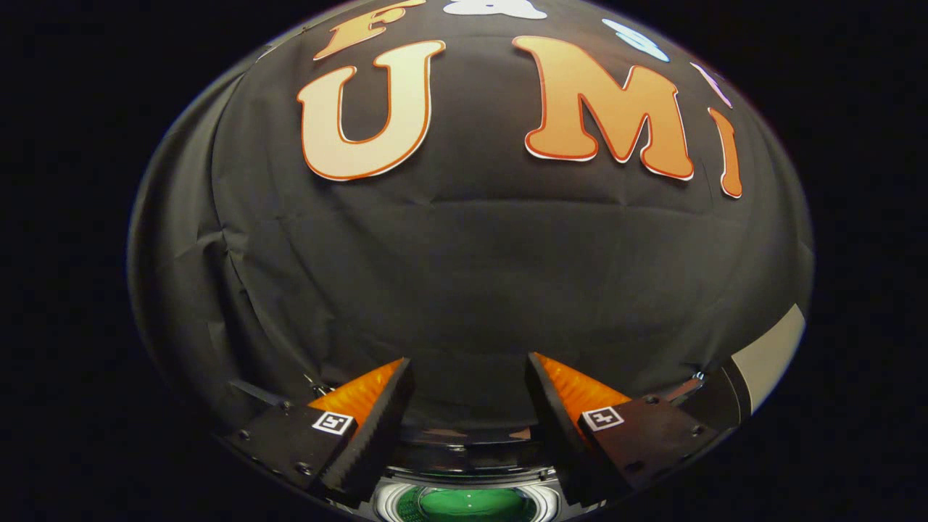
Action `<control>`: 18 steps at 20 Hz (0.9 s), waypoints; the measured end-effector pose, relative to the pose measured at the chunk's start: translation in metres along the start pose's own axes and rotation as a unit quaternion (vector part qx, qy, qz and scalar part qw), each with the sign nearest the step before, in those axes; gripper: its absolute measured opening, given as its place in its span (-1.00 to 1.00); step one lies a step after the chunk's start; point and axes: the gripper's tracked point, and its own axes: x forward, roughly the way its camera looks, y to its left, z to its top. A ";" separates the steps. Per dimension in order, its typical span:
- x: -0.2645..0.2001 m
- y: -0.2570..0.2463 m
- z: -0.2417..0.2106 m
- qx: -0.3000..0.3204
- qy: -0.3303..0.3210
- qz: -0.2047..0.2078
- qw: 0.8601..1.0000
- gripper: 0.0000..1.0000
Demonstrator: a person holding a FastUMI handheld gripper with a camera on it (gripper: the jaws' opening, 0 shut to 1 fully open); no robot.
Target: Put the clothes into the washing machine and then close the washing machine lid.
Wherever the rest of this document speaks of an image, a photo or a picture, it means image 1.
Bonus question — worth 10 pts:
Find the black backdrop cloth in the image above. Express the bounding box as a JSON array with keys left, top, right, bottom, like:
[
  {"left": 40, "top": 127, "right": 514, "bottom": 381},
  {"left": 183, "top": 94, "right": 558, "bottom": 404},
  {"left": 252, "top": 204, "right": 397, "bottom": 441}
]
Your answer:
[{"left": 127, "top": 0, "right": 816, "bottom": 444}]

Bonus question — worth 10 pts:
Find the green polo shirt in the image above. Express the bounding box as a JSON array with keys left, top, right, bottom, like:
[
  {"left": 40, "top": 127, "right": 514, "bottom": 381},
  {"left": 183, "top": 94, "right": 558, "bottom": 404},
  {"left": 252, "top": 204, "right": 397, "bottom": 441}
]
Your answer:
[{"left": 417, "top": 487, "right": 537, "bottom": 522}]

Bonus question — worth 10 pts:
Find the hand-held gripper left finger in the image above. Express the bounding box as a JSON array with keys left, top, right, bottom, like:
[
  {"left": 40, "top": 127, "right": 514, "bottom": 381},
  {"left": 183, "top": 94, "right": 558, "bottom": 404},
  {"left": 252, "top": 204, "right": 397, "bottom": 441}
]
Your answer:
[{"left": 221, "top": 357, "right": 416, "bottom": 507}]

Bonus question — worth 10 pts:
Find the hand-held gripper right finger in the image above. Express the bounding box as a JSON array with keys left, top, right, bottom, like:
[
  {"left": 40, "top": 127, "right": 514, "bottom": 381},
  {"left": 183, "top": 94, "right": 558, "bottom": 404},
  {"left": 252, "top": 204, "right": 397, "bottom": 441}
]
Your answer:
[{"left": 526, "top": 352, "right": 720, "bottom": 507}]

